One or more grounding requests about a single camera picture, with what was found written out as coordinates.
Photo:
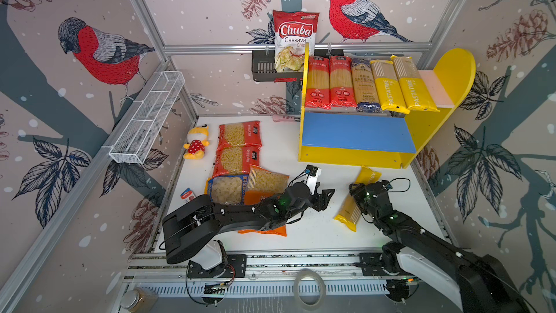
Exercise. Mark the yellow plush toy red dress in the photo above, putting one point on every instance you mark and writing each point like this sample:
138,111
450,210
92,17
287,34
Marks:
196,144

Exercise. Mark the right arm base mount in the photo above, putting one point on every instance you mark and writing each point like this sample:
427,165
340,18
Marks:
383,262

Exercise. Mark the white mesh wall shelf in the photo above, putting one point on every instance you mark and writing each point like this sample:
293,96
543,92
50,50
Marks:
138,137

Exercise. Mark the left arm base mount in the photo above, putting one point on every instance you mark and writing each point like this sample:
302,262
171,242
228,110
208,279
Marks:
214,262

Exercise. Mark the red macaroni bag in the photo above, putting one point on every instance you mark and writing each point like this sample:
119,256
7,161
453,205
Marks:
236,160
239,135

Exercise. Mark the dark blue spaghetti bag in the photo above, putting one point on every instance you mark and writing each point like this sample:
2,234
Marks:
364,87

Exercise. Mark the red macaroni bag far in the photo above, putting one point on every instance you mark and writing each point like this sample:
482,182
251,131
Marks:
239,135

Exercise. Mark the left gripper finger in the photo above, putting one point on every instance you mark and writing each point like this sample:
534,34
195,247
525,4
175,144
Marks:
325,197
317,189

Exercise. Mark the red macaroni bag near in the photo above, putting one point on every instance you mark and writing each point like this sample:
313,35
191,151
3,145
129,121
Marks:
236,160

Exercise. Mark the glass jar with lid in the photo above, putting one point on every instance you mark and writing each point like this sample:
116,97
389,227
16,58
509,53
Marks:
139,300

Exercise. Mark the yellow shelf pink blue boards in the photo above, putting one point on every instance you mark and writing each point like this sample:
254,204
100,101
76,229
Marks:
377,141

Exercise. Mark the clear tape roll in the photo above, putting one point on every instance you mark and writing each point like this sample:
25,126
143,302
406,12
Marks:
309,290

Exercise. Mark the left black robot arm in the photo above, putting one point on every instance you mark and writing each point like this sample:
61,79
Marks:
191,227

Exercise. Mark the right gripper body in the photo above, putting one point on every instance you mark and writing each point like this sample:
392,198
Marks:
360,197

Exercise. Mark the orange Pastatime macaroni bag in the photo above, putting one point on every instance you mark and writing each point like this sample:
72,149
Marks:
261,184

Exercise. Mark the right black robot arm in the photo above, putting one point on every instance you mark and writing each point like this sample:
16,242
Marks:
473,283

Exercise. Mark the blue macaroni bag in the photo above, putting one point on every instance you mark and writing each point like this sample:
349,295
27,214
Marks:
227,189

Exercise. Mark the yellow Pastatime spaghetti bag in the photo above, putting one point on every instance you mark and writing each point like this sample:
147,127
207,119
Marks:
349,213
415,91
388,87

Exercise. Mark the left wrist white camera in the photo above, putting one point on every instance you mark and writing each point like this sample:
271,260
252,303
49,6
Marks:
312,174

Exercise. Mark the red Chuba cassava chips bag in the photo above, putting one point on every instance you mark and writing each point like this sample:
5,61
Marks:
293,32

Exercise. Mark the red spaghetti bag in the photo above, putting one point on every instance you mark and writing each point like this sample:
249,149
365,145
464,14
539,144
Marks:
341,84
318,83

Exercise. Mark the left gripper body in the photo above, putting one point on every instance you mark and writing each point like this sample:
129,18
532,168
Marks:
315,201

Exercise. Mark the black wire wall basket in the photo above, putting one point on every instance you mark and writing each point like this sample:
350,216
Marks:
265,67

